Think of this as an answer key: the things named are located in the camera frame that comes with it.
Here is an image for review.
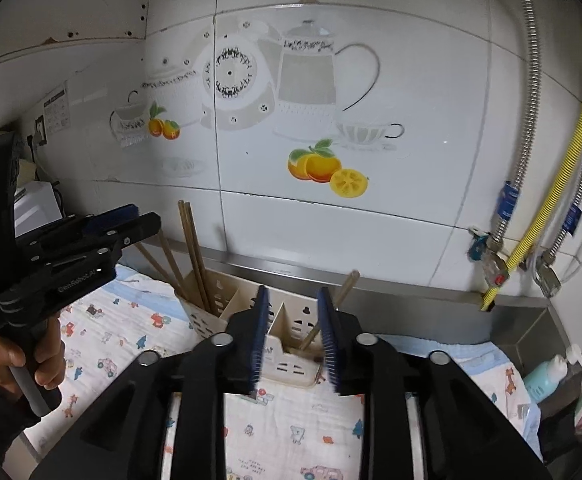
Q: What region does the white microwave oven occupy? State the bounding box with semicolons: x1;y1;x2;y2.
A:
13;179;65;239

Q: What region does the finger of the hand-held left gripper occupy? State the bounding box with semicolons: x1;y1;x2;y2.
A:
16;203;140;254
36;212;162;281

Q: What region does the teal pump bottle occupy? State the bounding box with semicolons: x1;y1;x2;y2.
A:
522;343;582;405

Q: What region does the wooden chopstick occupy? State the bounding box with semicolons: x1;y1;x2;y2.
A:
185;202;218;316
178;200;211;314
156;233;188;291
134;243;180;289
298;270;361;352

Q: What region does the brass gas valve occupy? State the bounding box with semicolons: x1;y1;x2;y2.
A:
481;247;517;292

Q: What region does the long metal flexible hose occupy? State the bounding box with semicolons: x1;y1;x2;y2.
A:
491;0;543;252

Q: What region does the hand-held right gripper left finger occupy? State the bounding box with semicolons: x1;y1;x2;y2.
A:
28;285;272;480

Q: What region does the white paper wall sticker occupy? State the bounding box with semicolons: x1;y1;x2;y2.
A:
42;87;68;134

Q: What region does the yellow corrugated gas hose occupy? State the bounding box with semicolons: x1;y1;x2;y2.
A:
480;23;582;312

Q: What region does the cream plastic utensil holder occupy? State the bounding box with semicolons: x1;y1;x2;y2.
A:
173;267;343;389

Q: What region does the person's left hand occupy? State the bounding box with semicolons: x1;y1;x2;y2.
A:
0;312;65;394

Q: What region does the metal water valve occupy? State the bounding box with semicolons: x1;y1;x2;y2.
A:
534;249;563;297

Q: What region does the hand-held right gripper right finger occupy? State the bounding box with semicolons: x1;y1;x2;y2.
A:
317;286;552;480

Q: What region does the cartoon printed white blanket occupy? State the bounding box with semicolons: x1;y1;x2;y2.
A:
24;262;542;480

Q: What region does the stainless steel counter rim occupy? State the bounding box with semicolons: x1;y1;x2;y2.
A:
116;244;568;361

